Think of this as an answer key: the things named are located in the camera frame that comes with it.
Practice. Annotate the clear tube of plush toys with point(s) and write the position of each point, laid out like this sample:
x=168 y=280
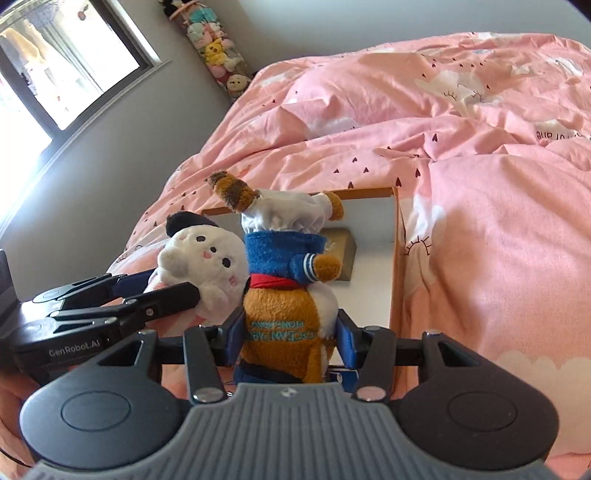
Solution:
x=214 y=50

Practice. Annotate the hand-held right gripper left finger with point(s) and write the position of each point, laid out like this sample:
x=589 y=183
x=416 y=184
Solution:
x=234 y=341

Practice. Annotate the orange cardboard box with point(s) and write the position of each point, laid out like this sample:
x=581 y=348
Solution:
x=400 y=258

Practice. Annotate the white plush toy black hat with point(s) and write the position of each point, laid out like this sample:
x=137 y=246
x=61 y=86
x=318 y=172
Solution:
x=203 y=258

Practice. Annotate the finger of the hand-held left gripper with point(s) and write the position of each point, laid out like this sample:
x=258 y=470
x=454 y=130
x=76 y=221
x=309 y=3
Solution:
x=134 y=282
x=161 y=300

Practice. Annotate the pink printed blanket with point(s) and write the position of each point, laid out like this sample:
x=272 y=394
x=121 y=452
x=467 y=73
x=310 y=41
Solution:
x=485 y=207

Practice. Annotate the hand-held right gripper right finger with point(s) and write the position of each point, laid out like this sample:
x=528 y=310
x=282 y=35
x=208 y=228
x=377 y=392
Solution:
x=346 y=341

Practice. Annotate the dark framed window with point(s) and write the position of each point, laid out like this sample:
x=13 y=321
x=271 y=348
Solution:
x=46 y=69

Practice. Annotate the black and gold gift box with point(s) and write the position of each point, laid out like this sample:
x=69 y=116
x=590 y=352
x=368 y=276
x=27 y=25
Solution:
x=344 y=258

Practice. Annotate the brown plush toy blue shirt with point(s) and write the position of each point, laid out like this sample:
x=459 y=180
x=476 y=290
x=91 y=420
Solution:
x=277 y=323

